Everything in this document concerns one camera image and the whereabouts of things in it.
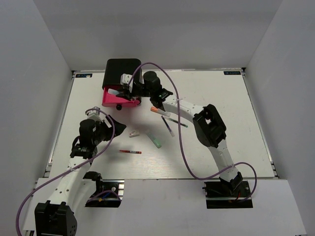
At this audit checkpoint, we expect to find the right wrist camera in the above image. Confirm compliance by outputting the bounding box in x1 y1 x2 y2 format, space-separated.
120 74 133 92

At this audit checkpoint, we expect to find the pink top drawer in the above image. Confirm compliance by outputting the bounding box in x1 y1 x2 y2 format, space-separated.
101 85 140 109

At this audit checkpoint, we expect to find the green highlighter pen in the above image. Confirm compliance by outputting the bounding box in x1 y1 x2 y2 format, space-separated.
147 132 162 148

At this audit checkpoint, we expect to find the orange highlighter pen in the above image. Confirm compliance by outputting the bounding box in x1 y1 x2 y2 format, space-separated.
150 107 171 117

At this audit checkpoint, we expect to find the green ink pen refill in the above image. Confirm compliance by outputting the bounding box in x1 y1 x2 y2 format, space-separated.
164 116 188 128

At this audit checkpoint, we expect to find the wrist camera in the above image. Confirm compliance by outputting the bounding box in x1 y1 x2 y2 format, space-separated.
120 74 133 92
85 106 105 123

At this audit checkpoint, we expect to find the red ink pen refill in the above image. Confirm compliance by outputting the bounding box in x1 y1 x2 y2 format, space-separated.
119 150 142 154

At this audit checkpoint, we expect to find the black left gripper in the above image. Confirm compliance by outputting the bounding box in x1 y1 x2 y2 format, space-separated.
93 115 126 146

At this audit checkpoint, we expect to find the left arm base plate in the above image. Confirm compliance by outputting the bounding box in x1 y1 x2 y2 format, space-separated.
85 179 125 208

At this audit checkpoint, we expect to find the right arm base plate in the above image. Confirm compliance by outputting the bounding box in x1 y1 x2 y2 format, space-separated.
202 181 253 209

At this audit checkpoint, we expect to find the purple ink pen refill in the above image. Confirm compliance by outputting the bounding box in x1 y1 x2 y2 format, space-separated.
161 116 175 137

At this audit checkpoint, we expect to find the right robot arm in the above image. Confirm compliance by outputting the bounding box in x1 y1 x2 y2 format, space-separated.
118 71 243 196

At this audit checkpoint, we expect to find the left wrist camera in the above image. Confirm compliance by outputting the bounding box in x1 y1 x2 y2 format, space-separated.
85 106 105 123

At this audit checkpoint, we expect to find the black drawer cabinet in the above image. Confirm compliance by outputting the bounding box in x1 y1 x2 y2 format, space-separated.
102 59 141 103

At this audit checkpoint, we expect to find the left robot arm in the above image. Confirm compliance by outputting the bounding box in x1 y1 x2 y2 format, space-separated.
34 114 126 236

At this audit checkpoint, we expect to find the white staples box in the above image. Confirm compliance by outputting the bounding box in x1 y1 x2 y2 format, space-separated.
128 130 140 138

